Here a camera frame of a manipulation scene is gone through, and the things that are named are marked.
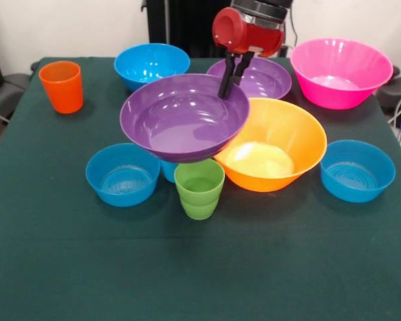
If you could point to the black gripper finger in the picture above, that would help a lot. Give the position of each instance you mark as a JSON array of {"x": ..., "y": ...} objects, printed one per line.
[
  {"x": 228, "y": 80},
  {"x": 242, "y": 68}
]

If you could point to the orange plastic bowl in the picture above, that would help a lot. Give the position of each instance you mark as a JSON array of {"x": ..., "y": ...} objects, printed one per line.
[{"x": 280, "y": 140}]

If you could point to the shallow blue plastic bowl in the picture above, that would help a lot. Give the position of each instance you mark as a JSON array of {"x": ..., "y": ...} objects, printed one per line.
[
  {"x": 357, "y": 174},
  {"x": 123, "y": 177}
]

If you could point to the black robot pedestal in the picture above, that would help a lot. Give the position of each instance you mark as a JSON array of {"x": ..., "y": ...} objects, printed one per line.
[{"x": 187, "y": 26}]

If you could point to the pink plastic bowl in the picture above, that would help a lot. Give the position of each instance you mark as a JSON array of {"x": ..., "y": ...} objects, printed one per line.
[{"x": 337, "y": 80}]

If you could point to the orange plastic cup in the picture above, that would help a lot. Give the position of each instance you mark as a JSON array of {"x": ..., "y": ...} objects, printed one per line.
[{"x": 61, "y": 90}]

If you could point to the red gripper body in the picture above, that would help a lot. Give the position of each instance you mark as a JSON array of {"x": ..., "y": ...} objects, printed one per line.
[{"x": 250, "y": 36}]

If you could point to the light blue plastic cup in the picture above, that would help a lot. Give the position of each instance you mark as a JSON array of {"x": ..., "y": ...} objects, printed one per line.
[{"x": 168, "y": 170}]

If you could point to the black power plug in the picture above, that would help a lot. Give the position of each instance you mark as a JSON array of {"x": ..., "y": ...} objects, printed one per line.
[{"x": 283, "y": 51}]

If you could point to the dark green tablecloth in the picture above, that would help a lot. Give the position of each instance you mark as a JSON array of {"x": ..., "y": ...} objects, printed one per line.
[{"x": 200, "y": 267}]

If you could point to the purple plastic bowl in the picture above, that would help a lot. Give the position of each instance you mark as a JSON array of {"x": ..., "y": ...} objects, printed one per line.
[
  {"x": 267, "y": 77},
  {"x": 183, "y": 123}
]

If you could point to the black rounded equipment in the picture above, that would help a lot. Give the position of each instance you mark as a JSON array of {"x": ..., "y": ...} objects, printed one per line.
[{"x": 399, "y": 90}]

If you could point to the deep blue plastic bowl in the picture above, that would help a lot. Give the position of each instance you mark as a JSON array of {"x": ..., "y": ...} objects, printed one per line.
[{"x": 152, "y": 63}]

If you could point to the green plastic cup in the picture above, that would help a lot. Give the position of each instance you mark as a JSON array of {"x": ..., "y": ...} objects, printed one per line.
[{"x": 198, "y": 190}]

